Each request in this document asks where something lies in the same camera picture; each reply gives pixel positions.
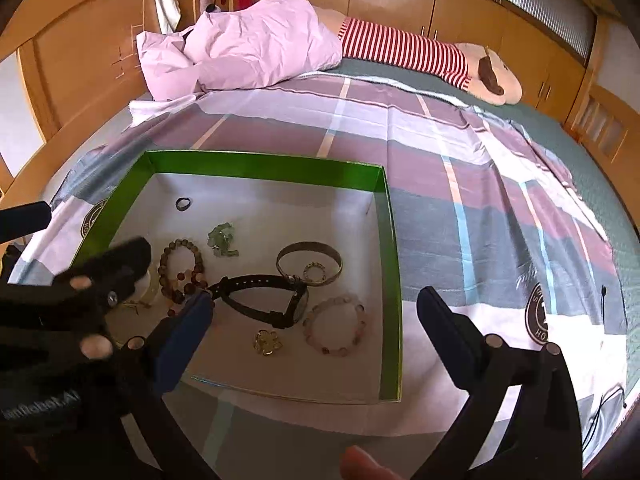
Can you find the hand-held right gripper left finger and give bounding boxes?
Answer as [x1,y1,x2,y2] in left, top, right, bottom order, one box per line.
[107,290,221,480]

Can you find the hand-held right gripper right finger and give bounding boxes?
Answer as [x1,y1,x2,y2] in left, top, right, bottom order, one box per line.
[416,286,585,480]

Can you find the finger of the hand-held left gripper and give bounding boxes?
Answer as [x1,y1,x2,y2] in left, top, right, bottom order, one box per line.
[50,237,152,322]
[0,202,52,244]

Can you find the brown bead bracelet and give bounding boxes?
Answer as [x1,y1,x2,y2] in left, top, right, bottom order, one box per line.
[159,240,207,318]

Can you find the black wristwatch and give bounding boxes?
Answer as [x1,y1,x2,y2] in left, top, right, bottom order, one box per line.
[207,274,308,330]

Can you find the green stone jewelry piece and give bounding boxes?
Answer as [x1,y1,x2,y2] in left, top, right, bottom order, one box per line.
[207,221,240,258]

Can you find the pink bead bracelet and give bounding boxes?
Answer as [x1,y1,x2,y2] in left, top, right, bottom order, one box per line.
[302,294,373,356]

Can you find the metal bangle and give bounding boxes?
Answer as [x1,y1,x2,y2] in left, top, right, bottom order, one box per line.
[276,241,344,288]

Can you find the green cardboard box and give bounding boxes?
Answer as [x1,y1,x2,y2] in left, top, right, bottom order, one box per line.
[70,150,404,405]

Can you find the person's right hand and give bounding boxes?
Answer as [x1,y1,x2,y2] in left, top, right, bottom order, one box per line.
[341,445,401,480]

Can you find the pale bangle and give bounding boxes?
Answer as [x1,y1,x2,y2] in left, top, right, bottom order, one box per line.
[117,267,166,311]

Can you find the gold flower brooch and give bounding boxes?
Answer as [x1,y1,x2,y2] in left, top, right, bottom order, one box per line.
[253,329,283,357]

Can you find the plaid bed sheet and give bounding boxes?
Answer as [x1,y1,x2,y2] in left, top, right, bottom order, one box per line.
[10,72,628,480]

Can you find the wooden headboard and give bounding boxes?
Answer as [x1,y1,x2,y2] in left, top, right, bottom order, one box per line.
[0,0,201,221]

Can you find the pink duvet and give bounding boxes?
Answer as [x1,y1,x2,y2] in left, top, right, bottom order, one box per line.
[136,0,346,102]

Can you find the wooden footboard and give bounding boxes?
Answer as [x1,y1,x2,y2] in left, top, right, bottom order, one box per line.
[562,82,640,181]

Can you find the striped plush dog toy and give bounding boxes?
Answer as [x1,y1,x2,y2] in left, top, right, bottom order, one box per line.
[320,7,523,107]

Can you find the window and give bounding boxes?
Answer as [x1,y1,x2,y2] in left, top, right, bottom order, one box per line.
[500,0,601,61]

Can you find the small beaded ring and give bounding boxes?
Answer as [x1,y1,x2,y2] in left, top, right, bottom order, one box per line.
[302,261,328,285]

